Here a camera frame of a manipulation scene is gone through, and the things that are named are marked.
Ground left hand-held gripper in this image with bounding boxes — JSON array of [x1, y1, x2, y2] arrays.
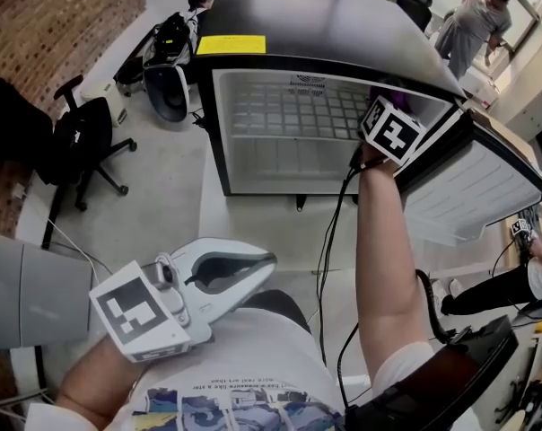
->
[[89, 237, 277, 363]]

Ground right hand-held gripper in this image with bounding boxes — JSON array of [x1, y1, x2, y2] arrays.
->
[[358, 94, 427, 168]]

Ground purple cleaning cloth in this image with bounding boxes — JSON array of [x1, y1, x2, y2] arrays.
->
[[370, 85, 415, 119]]

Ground black mini fridge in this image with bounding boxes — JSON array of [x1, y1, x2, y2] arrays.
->
[[194, 0, 542, 249]]

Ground person's right forearm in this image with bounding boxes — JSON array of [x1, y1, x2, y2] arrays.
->
[[355, 144, 433, 379]]

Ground person's left forearm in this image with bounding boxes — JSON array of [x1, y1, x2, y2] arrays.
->
[[55, 334, 155, 426]]

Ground white rectangular table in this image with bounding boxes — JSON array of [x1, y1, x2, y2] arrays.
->
[[197, 150, 438, 274]]

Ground person's black shorts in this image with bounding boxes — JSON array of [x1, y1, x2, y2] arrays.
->
[[243, 288, 312, 336]]

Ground person's white printed t-shirt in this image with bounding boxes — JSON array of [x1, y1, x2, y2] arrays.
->
[[26, 306, 483, 431]]

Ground black headrest office chair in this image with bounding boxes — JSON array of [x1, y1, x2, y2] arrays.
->
[[396, 0, 433, 31]]

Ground person with backpack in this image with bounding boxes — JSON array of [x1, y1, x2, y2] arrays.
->
[[143, 11, 196, 123]]

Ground black armrest office chair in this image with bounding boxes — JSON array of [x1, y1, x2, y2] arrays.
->
[[0, 74, 138, 213]]

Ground small white appliance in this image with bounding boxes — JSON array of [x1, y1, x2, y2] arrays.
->
[[81, 80, 129, 128]]

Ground white plastic grid rack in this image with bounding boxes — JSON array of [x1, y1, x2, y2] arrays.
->
[[230, 83, 371, 141]]

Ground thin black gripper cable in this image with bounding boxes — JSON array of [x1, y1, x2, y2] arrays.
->
[[314, 163, 366, 417]]

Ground thin white gripper cable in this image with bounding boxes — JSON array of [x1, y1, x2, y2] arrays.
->
[[44, 215, 102, 282]]

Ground thick black cable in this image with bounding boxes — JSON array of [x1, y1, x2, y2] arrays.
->
[[414, 268, 451, 345]]

